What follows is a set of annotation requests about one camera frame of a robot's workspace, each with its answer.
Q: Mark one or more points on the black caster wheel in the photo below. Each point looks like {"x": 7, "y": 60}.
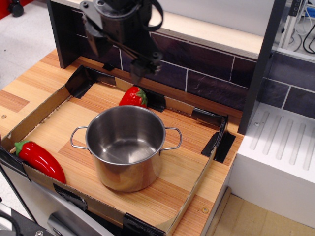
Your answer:
{"x": 15, "y": 8}

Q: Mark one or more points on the red toy strawberry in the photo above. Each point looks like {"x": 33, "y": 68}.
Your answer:
{"x": 134, "y": 96}

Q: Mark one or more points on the red toy chili pepper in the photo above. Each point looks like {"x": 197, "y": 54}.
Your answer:
{"x": 40, "y": 159}

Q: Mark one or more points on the wooden shelf with dark posts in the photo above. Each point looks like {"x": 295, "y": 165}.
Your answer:
{"x": 209, "y": 66}

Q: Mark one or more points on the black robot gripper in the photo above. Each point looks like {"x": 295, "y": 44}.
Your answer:
{"x": 125, "y": 24}

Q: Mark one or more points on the white sink drainboard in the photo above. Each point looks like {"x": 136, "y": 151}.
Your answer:
{"x": 275, "y": 165}

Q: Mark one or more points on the cardboard fence with black tape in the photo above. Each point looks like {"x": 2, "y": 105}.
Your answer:
{"x": 73, "y": 154}

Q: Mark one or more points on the stainless steel pot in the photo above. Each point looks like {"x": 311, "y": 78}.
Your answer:
{"x": 125, "y": 143}

